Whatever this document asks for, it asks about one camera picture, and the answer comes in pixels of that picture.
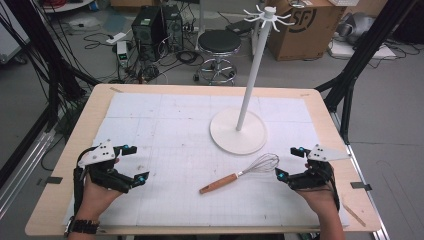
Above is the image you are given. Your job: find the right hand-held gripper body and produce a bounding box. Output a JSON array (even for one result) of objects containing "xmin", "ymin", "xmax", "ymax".
[{"xmin": 288, "ymin": 143, "xmax": 351, "ymax": 191}]

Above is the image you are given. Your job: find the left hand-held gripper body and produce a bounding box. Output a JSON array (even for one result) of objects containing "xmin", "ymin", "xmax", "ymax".
[{"xmin": 73, "ymin": 139, "xmax": 134, "ymax": 194}]

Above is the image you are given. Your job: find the wire whisk with wooden handle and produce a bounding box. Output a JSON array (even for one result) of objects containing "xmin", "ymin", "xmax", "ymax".
[{"xmin": 199, "ymin": 152, "xmax": 280, "ymax": 195}]

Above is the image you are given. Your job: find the person's left hand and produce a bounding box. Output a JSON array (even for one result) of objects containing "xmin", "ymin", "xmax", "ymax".
[{"xmin": 75, "ymin": 173, "xmax": 123, "ymax": 221}]

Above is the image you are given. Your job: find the person's right hand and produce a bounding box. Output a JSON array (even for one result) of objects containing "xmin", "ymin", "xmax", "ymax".
[{"xmin": 296, "ymin": 184, "xmax": 339, "ymax": 218}]

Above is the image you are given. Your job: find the white grid mat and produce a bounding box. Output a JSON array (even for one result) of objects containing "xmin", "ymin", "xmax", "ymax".
[{"xmin": 63, "ymin": 92, "xmax": 350, "ymax": 228}]

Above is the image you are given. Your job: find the black tape piece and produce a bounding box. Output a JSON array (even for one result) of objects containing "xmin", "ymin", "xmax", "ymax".
[
  {"xmin": 349, "ymin": 181, "xmax": 373, "ymax": 192},
  {"xmin": 36, "ymin": 176, "xmax": 64, "ymax": 186}
]

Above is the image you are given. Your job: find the thin wooden stick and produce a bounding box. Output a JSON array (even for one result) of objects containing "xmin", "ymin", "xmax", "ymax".
[{"xmin": 342, "ymin": 203, "xmax": 367, "ymax": 228}]

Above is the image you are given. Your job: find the white hook stand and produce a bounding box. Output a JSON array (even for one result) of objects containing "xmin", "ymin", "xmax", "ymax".
[{"xmin": 209, "ymin": 4, "xmax": 296, "ymax": 156}]

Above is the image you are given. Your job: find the small power supply unit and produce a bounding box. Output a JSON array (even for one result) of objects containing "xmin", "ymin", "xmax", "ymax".
[{"xmin": 115, "ymin": 40, "xmax": 130, "ymax": 68}]

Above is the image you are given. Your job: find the flat white board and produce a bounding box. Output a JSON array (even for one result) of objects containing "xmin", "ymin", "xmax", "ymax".
[{"xmin": 327, "ymin": 40, "xmax": 398, "ymax": 61}]

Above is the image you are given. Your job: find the white power strip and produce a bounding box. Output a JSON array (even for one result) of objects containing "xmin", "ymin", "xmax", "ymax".
[{"xmin": 105, "ymin": 31, "xmax": 128, "ymax": 46}]

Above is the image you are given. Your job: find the cardboard box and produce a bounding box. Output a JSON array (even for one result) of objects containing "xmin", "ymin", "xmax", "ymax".
[{"xmin": 266, "ymin": 0, "xmax": 348, "ymax": 62}]

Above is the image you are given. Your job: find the large black computer tower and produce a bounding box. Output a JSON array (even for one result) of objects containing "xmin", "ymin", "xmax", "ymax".
[{"xmin": 131, "ymin": 5, "xmax": 167, "ymax": 63}]

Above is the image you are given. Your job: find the narrow black computer tower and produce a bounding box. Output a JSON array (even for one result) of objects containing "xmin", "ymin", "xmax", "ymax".
[{"xmin": 161, "ymin": 4, "xmax": 185, "ymax": 53}]

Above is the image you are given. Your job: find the grey bag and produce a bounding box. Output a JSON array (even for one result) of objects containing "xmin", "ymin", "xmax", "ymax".
[{"xmin": 335, "ymin": 12, "xmax": 377, "ymax": 45}]

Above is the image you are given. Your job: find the black round stool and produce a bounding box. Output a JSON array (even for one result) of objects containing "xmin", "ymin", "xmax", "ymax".
[{"xmin": 193, "ymin": 29, "xmax": 243, "ymax": 87}]

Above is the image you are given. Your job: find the dark flat laptop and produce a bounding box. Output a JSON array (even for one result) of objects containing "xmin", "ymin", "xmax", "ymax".
[{"xmin": 225, "ymin": 19, "xmax": 257, "ymax": 36}]

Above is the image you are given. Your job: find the white round table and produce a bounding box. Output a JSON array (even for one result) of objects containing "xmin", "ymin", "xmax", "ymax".
[{"xmin": 39, "ymin": 0, "xmax": 97, "ymax": 15}]

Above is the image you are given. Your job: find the aluminium rail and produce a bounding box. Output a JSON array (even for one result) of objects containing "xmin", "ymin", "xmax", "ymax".
[
  {"xmin": 329, "ymin": 111, "xmax": 390, "ymax": 240},
  {"xmin": 0, "ymin": 129, "xmax": 55, "ymax": 219}
]

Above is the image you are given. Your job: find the black beaded bracelet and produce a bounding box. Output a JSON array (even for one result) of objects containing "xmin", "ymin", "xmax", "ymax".
[{"xmin": 64, "ymin": 215, "xmax": 101, "ymax": 236}]

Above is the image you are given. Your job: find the black metal frame stand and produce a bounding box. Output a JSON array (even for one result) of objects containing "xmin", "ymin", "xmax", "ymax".
[
  {"xmin": 314, "ymin": 0, "xmax": 418, "ymax": 145},
  {"xmin": 0, "ymin": 0, "xmax": 102, "ymax": 189}
]

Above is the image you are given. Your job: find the coiled black cable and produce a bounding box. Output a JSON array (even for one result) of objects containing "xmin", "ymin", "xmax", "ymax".
[{"xmin": 175, "ymin": 49, "xmax": 202, "ymax": 67}]

